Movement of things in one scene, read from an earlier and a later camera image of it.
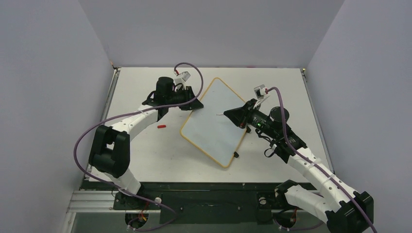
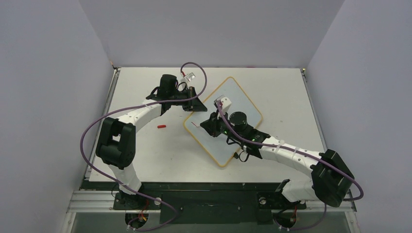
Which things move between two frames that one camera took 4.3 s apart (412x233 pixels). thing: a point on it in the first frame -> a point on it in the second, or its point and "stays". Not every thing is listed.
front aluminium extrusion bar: [94, 201] stays
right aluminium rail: [320, 131] stays
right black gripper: [245, 114] -> [212, 124]
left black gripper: [195, 105] stays
